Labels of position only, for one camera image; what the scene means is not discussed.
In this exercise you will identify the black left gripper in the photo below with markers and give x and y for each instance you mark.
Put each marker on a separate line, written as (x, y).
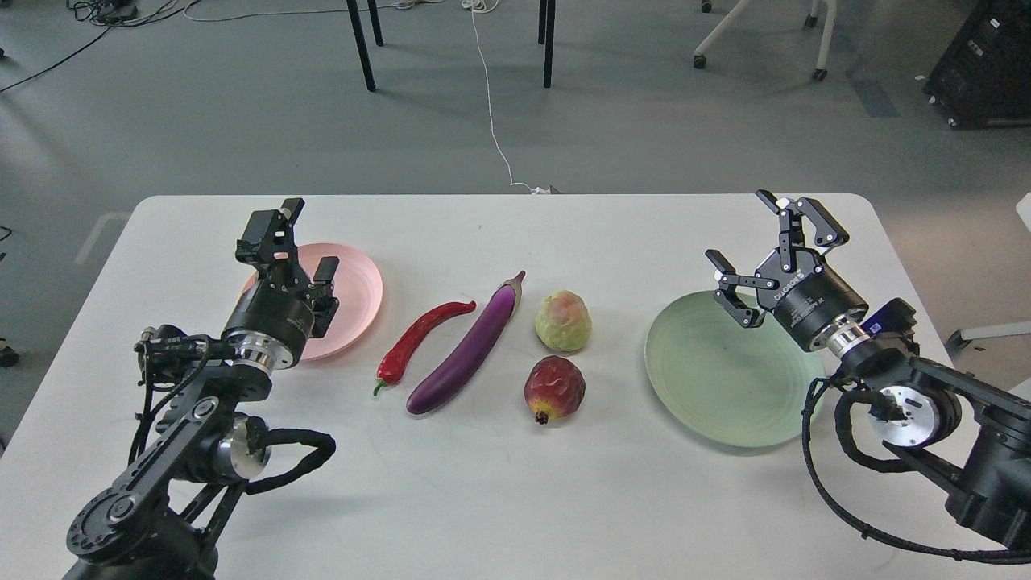
(271, 324)

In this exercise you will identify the red chili pepper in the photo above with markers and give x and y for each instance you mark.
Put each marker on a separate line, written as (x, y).
(395, 362)

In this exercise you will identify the green plate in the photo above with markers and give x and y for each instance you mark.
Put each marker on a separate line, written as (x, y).
(744, 387)

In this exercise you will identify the black equipment case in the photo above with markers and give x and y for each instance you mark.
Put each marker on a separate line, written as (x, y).
(982, 80)

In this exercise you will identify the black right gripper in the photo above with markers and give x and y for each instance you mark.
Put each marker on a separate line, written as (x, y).
(804, 294)

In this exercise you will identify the red pomegranate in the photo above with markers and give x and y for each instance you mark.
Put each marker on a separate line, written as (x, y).
(554, 389)

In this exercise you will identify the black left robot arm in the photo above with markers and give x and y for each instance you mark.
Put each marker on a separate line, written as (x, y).
(194, 455)

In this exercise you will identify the green yellow fruit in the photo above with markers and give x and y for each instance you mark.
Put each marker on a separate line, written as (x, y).
(562, 322)

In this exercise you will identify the pink plate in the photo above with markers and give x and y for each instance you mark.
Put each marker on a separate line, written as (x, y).
(358, 287)

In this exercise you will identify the purple eggplant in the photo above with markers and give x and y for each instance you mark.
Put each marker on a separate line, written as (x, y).
(450, 377)

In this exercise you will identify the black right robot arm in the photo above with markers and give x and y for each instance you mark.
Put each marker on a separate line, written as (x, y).
(897, 412)

